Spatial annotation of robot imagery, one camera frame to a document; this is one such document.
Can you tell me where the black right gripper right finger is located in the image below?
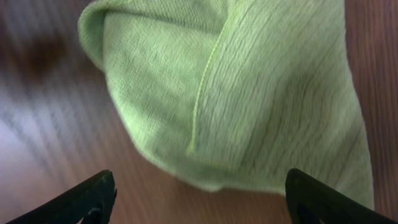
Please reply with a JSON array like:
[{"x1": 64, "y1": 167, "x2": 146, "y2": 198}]
[{"x1": 285, "y1": 169, "x2": 397, "y2": 224}]

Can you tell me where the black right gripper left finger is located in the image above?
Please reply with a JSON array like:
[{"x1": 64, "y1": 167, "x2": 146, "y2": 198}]
[{"x1": 7, "y1": 170, "x2": 117, "y2": 224}]

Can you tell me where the light green microfiber cloth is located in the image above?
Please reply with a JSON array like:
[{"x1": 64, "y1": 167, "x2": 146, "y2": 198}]
[{"x1": 78, "y1": 0, "x2": 374, "y2": 208}]

